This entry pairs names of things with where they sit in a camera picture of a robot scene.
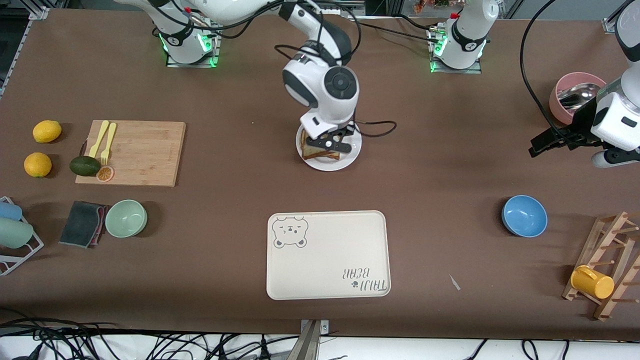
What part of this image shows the plain bread slice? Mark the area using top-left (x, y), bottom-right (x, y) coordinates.
top-left (300, 136), bottom-right (342, 158)

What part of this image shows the white round plate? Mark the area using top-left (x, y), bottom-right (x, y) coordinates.
top-left (295, 120), bottom-right (363, 172)

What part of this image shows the bread slice under egg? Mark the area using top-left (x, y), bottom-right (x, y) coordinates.
top-left (302, 149), bottom-right (341, 161)

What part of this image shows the metal ladle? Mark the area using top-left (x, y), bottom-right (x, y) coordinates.
top-left (557, 83), bottom-right (606, 111)

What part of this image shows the pink bowl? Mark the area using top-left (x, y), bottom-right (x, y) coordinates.
top-left (549, 72), bottom-right (610, 126)

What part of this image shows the blue bowl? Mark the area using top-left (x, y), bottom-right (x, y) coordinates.
top-left (501, 195), bottom-right (548, 238)

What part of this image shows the cream bear print tray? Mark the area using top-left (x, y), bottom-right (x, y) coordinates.
top-left (266, 210), bottom-right (392, 301)

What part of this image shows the wooden mug rack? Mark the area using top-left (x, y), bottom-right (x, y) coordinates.
top-left (562, 211), bottom-right (640, 322)

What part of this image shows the yellow mug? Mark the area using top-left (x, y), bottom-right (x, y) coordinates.
top-left (570, 265), bottom-right (615, 300)

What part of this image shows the wooden cutting board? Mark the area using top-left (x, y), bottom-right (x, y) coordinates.
top-left (75, 121), bottom-right (187, 188)

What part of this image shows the pale green bowl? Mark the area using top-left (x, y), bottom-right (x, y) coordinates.
top-left (104, 199), bottom-right (148, 238)

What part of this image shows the yellow plastic fork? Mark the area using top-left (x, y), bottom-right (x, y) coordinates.
top-left (100, 122), bottom-right (117, 166)

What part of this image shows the yellow plastic knife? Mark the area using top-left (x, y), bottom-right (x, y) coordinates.
top-left (89, 120), bottom-right (109, 158)

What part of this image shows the dark green avocado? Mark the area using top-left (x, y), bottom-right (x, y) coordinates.
top-left (69, 156), bottom-right (103, 177)

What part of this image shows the grey folded cloth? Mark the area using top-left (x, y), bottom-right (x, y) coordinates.
top-left (59, 201), bottom-right (106, 249)

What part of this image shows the yellow lemon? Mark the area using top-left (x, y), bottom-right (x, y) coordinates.
top-left (24, 152), bottom-right (53, 178)
top-left (32, 120), bottom-right (63, 144)

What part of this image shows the pale green cup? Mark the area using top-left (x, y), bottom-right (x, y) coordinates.
top-left (0, 218), bottom-right (34, 249)

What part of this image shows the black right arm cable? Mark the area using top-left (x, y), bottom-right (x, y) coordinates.
top-left (274, 0), bottom-right (398, 139)

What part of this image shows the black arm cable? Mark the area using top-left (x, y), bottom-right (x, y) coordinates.
top-left (519, 0), bottom-right (563, 138)
top-left (274, 0), bottom-right (398, 139)

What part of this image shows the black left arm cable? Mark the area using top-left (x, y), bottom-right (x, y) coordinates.
top-left (519, 0), bottom-right (563, 138)

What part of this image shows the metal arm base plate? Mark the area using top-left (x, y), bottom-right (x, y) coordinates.
top-left (427, 27), bottom-right (483, 75)
top-left (166, 20), bottom-right (222, 68)

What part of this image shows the white wire rack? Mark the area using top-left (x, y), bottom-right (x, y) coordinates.
top-left (0, 196), bottom-right (45, 277)

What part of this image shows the black cable bundle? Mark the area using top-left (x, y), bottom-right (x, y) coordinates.
top-left (0, 307), bottom-right (301, 360)

